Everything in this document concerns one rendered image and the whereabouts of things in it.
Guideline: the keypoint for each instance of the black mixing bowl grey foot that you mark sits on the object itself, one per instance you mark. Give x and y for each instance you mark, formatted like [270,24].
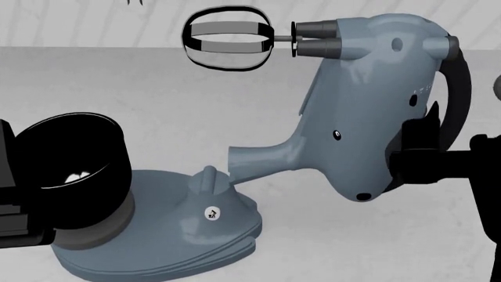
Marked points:
[78,152]

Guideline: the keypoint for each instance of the blue-grey stand mixer base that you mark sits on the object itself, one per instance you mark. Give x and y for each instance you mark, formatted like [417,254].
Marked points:
[176,235]

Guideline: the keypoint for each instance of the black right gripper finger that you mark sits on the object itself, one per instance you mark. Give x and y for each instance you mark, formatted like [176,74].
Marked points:
[424,132]

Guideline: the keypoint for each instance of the blue-grey stand mixer head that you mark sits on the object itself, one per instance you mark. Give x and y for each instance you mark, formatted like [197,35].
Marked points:
[352,117]

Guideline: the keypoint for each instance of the small dark hanging object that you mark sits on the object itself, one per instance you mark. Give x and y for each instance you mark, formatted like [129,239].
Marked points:
[135,2]

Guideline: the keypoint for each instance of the grey round knob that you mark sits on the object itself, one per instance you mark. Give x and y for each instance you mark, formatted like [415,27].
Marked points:
[498,88]

